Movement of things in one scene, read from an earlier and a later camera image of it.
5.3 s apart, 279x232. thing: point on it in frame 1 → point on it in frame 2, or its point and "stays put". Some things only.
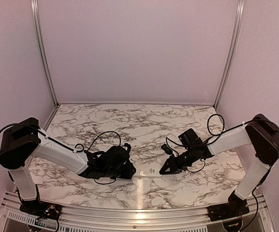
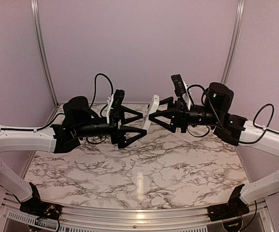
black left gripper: (129, 174) → (118, 135)
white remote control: (147, 172) → (154, 104)
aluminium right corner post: (240, 13) stays put
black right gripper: (173, 168) → (178, 112)
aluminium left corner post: (34, 6) stays put
